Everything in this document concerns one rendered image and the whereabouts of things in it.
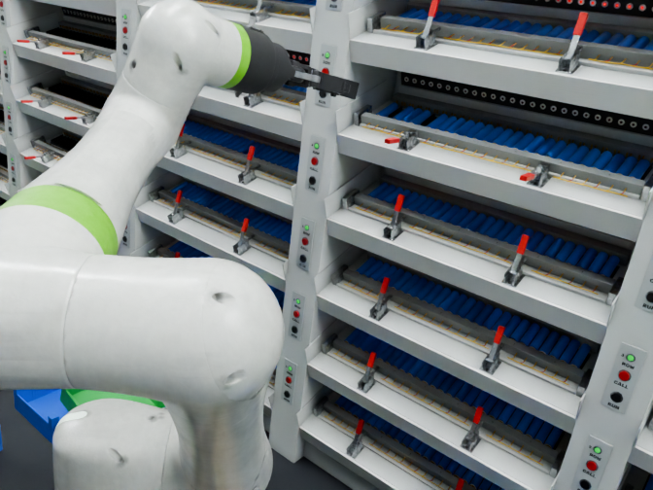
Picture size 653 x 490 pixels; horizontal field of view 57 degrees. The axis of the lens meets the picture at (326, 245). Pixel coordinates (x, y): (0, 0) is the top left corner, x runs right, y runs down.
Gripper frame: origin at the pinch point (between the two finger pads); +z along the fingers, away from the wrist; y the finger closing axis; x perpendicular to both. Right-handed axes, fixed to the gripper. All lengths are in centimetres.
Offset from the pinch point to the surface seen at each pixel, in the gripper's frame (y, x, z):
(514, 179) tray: -29.9, 8.2, 17.1
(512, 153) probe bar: -27.1, 4.0, 19.7
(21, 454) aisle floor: 56, 103, -17
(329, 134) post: 10.6, 9.6, 15.1
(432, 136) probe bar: -10.7, 4.7, 19.6
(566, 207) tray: -39.8, 10.3, 17.1
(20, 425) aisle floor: 67, 103, -13
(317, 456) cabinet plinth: 5, 92, 34
